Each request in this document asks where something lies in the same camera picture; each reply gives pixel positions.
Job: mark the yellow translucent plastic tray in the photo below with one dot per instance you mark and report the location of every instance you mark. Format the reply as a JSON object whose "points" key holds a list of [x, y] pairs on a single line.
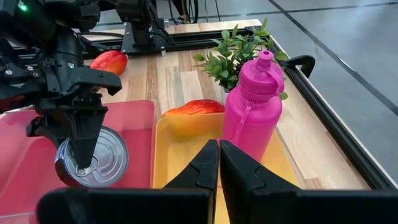
{"points": [[180, 149]]}

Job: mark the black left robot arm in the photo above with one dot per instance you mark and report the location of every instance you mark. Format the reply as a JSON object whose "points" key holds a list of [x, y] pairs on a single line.
{"points": [[62, 43]]}

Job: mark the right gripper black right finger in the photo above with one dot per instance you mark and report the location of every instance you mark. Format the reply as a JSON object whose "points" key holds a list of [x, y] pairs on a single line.
{"points": [[264, 202]]}

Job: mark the black aluminium table frame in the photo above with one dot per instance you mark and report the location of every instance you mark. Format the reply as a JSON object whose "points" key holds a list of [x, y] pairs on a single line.
{"points": [[342, 133]]}

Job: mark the red orange mango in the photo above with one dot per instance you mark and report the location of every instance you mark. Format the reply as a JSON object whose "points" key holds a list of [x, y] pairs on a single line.
{"points": [[110, 62], [196, 107]]}

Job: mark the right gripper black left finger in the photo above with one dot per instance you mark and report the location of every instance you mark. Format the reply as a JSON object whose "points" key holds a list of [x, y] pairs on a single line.
{"points": [[186, 202]]}

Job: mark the silver tin can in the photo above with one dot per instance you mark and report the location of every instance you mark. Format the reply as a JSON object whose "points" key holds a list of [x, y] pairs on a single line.
{"points": [[109, 155]]}

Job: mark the pink water bottle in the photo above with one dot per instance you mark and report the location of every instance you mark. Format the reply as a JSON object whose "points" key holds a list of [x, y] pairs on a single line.
{"points": [[255, 118]]}

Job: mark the red translucent plastic tray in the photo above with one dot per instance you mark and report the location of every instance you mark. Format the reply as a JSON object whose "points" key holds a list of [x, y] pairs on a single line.
{"points": [[140, 149]]}

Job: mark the small green potted plant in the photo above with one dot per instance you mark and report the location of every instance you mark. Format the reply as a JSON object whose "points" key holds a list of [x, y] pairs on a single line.
{"points": [[230, 59]]}

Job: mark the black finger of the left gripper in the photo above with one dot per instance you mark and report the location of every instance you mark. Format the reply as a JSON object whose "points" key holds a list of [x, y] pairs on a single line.
{"points": [[43, 130], [85, 137]]}

